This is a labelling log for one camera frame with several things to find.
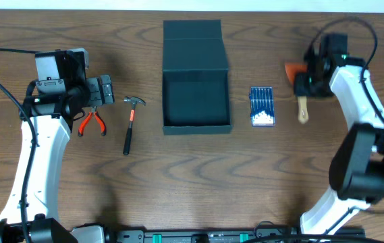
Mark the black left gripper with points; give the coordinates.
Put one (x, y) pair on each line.
(94, 91)

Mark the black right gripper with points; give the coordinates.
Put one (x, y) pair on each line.
(300, 88)

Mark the orange scraper wooden handle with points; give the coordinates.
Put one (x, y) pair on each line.
(301, 108)

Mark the small claw hammer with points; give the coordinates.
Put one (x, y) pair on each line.
(133, 101)

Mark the blue screwdriver set case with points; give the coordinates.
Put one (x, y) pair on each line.
(262, 112)

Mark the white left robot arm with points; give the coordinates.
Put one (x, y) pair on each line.
(47, 113)

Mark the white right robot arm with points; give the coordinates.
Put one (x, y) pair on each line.
(356, 173)

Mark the dark green open box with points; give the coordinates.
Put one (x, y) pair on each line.
(195, 86)

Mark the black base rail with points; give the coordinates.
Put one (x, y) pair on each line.
(203, 236)

